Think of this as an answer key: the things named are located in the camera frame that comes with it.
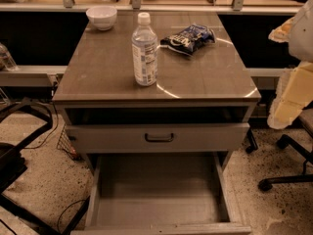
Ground blue chip bag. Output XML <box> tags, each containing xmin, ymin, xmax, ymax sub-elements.
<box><xmin>160</xmin><ymin>23</ymin><xmax>216</xmax><ymax>56</ymax></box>

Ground open bottom drawer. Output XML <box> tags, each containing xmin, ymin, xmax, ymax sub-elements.
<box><xmin>70</xmin><ymin>153</ymin><xmax>251</xmax><ymax>235</ymax></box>

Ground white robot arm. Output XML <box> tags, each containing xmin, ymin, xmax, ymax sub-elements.
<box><xmin>267</xmin><ymin>0</ymin><xmax>313</xmax><ymax>129</ymax></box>

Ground plastic bottle at left edge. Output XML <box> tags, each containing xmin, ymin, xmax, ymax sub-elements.
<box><xmin>0</xmin><ymin>43</ymin><xmax>19</xmax><ymax>71</ymax></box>

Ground grey drawer cabinet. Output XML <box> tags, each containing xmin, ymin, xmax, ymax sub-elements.
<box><xmin>52</xmin><ymin>11</ymin><xmax>262</xmax><ymax>235</ymax></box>

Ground clear plastic water bottle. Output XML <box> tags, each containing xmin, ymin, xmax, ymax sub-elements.
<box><xmin>132</xmin><ymin>12</ymin><xmax>157</xmax><ymax>86</ymax></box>

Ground wire mesh basket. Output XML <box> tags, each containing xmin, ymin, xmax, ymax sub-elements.
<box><xmin>57</xmin><ymin>127</ymin><xmax>81</xmax><ymax>161</ymax></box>

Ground black floor cable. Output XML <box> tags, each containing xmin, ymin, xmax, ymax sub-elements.
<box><xmin>56</xmin><ymin>198</ymin><xmax>89</xmax><ymax>233</ymax></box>

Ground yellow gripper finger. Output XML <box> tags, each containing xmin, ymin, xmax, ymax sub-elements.
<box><xmin>268</xmin><ymin>18</ymin><xmax>294</xmax><ymax>43</ymax></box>
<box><xmin>267</xmin><ymin>62</ymin><xmax>313</xmax><ymax>129</ymax></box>

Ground closed upper drawer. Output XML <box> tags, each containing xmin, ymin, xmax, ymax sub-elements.
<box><xmin>67</xmin><ymin>123</ymin><xmax>249</xmax><ymax>154</ymax></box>

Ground black office chair right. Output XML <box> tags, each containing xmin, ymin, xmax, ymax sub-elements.
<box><xmin>257</xmin><ymin>108</ymin><xmax>313</xmax><ymax>192</ymax></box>

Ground white ceramic bowl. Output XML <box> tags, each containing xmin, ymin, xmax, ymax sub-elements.
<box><xmin>86</xmin><ymin>5</ymin><xmax>117</xmax><ymax>30</ymax></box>

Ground black chair left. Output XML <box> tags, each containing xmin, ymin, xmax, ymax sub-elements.
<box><xmin>0</xmin><ymin>98</ymin><xmax>90</xmax><ymax>235</ymax></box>

